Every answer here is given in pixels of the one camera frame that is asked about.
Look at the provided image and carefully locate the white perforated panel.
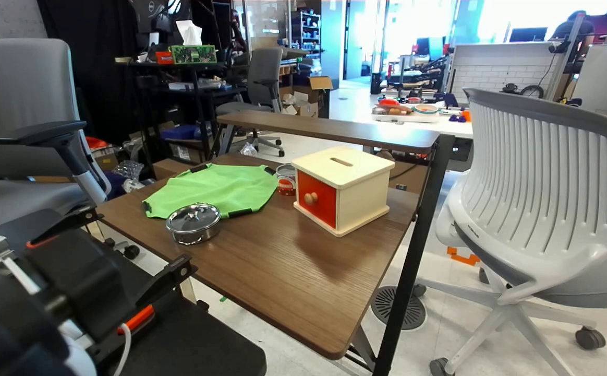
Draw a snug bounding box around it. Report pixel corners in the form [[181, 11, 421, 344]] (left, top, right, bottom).
[[446, 42, 562, 107]]

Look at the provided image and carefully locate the black camera mount rig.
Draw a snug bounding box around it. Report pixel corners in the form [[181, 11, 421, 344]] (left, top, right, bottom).
[[0, 204, 268, 376]]

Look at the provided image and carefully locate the gray swivel chair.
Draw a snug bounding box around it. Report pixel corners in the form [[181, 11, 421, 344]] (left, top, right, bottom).
[[241, 46, 288, 158]]

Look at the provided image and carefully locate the green box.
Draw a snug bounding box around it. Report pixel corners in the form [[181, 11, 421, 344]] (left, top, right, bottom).
[[166, 45, 219, 66]]

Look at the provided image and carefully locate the green cloth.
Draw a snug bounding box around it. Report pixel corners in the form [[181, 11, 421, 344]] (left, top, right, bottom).
[[142, 162, 282, 222]]

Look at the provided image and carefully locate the orange bracket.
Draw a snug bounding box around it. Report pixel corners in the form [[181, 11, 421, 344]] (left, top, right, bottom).
[[446, 244, 482, 268]]

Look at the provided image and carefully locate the black round floor disc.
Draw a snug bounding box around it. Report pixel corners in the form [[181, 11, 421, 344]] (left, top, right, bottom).
[[370, 283, 430, 332]]

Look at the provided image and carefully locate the small clear cup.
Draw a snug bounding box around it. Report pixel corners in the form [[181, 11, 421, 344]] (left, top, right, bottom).
[[273, 164, 298, 197]]

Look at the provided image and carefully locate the black metal table frame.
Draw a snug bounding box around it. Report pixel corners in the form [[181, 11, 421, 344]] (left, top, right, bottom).
[[374, 133, 456, 376]]

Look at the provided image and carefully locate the computer monitor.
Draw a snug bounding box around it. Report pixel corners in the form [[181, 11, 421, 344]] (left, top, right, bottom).
[[508, 25, 548, 45]]

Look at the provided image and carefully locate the wooden box with red drawer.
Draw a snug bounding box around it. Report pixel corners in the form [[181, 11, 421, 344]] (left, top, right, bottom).
[[289, 144, 395, 238]]

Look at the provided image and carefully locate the white cable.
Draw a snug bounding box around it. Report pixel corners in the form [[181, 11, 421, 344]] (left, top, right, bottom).
[[111, 321, 135, 376]]

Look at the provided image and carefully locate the dark wooden desk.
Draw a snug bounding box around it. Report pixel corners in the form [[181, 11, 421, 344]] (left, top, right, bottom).
[[215, 110, 445, 152]]

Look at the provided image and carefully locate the cardboard box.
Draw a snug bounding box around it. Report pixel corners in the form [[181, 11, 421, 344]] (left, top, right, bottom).
[[309, 73, 336, 95]]

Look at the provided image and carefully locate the gray office chair with armrest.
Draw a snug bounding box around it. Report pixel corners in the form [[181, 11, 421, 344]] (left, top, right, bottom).
[[0, 35, 115, 235]]

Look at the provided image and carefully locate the white office chair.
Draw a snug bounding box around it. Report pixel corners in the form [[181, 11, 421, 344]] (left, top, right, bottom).
[[425, 87, 607, 376]]

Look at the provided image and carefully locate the small metal bowl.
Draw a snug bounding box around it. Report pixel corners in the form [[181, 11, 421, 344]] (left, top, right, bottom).
[[163, 200, 222, 249]]

